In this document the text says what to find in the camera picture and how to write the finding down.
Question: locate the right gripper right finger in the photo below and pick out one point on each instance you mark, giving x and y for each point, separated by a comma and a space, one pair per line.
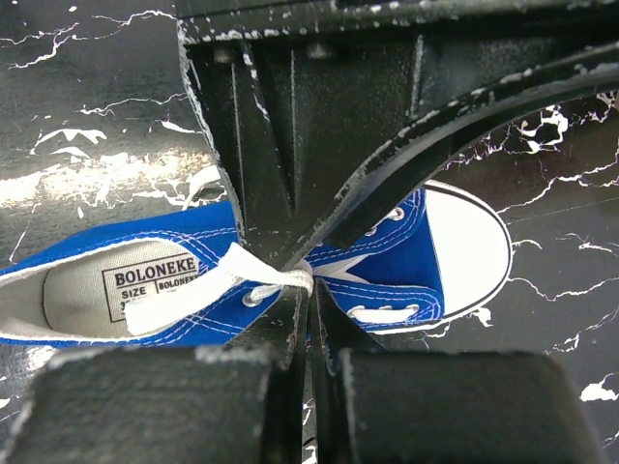
333, 336

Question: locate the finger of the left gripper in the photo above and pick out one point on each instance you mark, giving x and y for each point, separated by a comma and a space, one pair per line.
304, 116
422, 147

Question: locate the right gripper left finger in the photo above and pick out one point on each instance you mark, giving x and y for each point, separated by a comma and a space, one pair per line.
255, 386

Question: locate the blue sneaker with white laces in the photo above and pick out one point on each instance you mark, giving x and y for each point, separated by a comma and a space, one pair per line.
183, 278

